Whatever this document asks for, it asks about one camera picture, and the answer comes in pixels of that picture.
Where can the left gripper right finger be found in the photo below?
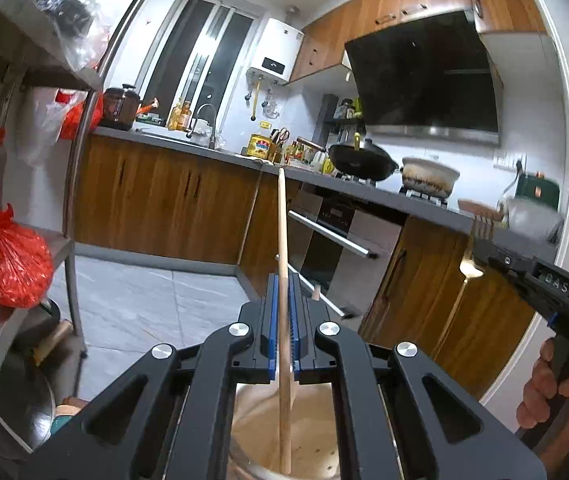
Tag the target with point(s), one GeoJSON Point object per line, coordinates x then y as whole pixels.
{"type": "Point", "coordinates": [398, 414]}

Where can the white bowl on counter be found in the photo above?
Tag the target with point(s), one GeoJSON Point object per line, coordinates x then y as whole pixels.
{"type": "Point", "coordinates": [532, 219]}

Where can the metal storage shelf rack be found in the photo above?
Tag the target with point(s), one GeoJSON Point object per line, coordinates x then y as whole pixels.
{"type": "Point", "coordinates": [51, 45]}

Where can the person right hand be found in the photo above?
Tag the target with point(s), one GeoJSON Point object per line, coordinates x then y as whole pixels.
{"type": "Point", "coordinates": [540, 389]}

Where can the yellow oil container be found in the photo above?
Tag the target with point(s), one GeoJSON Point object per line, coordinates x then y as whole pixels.
{"type": "Point", "coordinates": [258, 146]}

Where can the wooden chopstick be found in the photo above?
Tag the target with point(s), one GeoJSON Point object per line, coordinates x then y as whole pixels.
{"type": "Point", "coordinates": [285, 419]}
{"type": "Point", "coordinates": [285, 366]}

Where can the white plastic bag hanging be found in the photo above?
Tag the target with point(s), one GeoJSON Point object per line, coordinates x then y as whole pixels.
{"type": "Point", "coordinates": [40, 121]}

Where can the white ceramic pot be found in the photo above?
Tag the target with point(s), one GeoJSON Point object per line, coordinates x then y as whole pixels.
{"type": "Point", "coordinates": [428, 177]}

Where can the kitchen faucet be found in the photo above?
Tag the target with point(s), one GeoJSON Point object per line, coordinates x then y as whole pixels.
{"type": "Point", "coordinates": [204, 128]}

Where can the red plastic bag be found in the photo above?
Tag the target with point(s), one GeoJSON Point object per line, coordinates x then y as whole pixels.
{"type": "Point", "coordinates": [26, 266]}

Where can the window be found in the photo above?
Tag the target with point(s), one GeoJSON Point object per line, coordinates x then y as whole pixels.
{"type": "Point", "coordinates": [191, 67]}

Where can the black wok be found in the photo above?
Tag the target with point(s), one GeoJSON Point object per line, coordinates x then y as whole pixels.
{"type": "Point", "coordinates": [362, 159]}

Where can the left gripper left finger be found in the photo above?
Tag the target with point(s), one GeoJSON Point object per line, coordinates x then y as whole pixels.
{"type": "Point", "coordinates": [169, 415]}

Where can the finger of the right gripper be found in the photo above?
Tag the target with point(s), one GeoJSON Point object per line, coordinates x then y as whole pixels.
{"type": "Point", "coordinates": [516, 268]}

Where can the white water heater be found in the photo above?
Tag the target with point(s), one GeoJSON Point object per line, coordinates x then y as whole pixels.
{"type": "Point", "coordinates": [275, 53]}

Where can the wooden lower cabinets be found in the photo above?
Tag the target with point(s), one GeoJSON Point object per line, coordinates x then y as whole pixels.
{"type": "Point", "coordinates": [139, 199]}

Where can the dark electric pressure cooker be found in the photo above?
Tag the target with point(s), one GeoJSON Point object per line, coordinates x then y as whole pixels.
{"type": "Point", "coordinates": [120, 107]}

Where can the black range hood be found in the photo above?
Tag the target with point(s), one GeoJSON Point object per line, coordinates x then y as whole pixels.
{"type": "Point", "coordinates": [430, 78]}

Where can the clear bag on shelf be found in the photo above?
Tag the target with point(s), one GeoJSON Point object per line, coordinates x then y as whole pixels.
{"type": "Point", "coordinates": [82, 29]}

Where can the wooden upper cabinets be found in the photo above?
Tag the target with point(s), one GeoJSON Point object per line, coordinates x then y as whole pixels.
{"type": "Point", "coordinates": [325, 38]}

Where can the gold fork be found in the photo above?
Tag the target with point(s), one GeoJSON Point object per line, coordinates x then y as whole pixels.
{"type": "Point", "coordinates": [482, 229]}

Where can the built-in oven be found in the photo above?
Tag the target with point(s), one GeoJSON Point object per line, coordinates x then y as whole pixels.
{"type": "Point", "coordinates": [343, 245]}

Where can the white ceramic floral utensil holder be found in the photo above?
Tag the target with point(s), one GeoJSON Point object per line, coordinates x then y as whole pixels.
{"type": "Point", "coordinates": [254, 445]}

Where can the wooden cabinets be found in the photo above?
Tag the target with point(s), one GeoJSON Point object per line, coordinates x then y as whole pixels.
{"type": "Point", "coordinates": [139, 199]}
{"type": "Point", "coordinates": [325, 38]}

